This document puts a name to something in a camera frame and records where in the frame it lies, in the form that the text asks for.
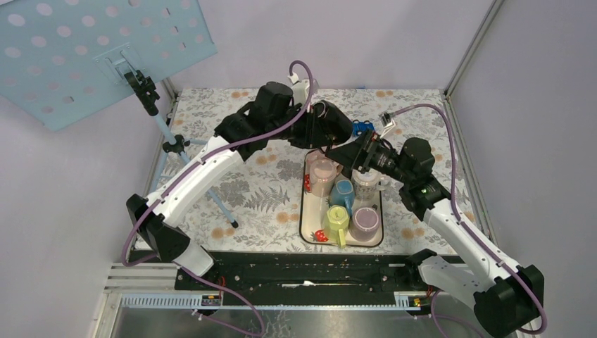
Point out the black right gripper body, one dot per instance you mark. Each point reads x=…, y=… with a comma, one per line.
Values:
x=376, y=157

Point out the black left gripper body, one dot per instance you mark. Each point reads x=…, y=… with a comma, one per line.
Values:
x=303, y=136

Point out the green octagonal mug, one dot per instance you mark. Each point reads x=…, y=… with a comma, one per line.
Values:
x=335, y=225

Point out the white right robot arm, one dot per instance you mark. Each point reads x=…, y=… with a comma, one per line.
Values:
x=503, y=294

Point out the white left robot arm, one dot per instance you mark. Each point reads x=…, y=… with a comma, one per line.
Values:
x=155, y=218

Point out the white floral mug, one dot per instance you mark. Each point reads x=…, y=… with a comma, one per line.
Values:
x=367, y=185

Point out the pink octagonal mug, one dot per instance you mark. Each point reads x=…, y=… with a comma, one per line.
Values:
x=313, y=156

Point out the tall pale pink mug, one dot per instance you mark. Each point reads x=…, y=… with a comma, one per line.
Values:
x=322, y=175

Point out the blue dotted mug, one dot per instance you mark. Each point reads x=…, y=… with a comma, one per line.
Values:
x=342, y=194

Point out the purple mug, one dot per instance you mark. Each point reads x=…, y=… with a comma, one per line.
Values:
x=364, y=224

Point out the blue toy car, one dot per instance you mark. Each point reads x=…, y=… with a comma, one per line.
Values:
x=360, y=127

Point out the floral tablecloth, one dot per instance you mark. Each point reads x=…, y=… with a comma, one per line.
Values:
x=264, y=194

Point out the white strawberry tray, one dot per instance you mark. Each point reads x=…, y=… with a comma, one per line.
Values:
x=313, y=210

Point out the blue tripod stand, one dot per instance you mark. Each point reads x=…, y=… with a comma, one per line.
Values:
x=145, y=90

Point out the blue perforated stand plate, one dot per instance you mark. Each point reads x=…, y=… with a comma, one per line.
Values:
x=62, y=61

